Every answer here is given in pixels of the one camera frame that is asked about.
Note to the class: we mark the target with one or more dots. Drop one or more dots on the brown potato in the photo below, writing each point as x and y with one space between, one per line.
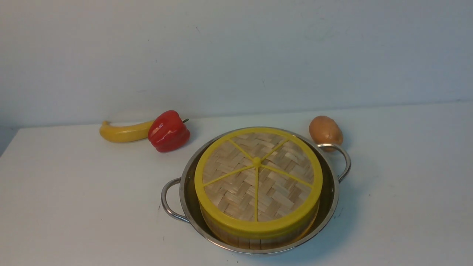
323 129

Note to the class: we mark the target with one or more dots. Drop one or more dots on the bamboo steamer basket yellow rim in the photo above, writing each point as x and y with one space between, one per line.
258 243

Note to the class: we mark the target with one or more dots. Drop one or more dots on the yellow banana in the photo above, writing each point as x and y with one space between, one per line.
124 134

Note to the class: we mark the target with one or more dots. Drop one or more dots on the woven bamboo steamer lid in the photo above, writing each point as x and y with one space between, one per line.
258 183

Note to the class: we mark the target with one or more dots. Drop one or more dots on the stainless steel pot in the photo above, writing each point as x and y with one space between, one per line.
179 198

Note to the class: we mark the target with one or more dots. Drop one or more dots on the red bell pepper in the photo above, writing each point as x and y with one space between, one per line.
168 132

